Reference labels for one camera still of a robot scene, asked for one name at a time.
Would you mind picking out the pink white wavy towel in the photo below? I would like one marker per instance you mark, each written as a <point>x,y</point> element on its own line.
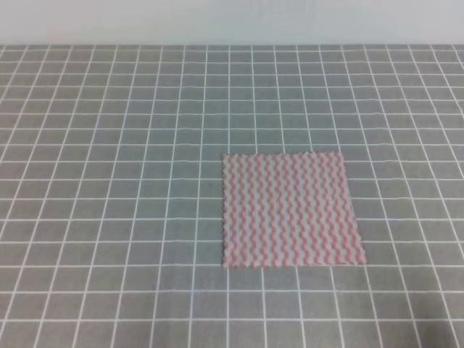
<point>288,210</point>

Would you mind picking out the grey grid tablecloth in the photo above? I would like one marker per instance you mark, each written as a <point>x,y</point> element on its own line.
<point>111,194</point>

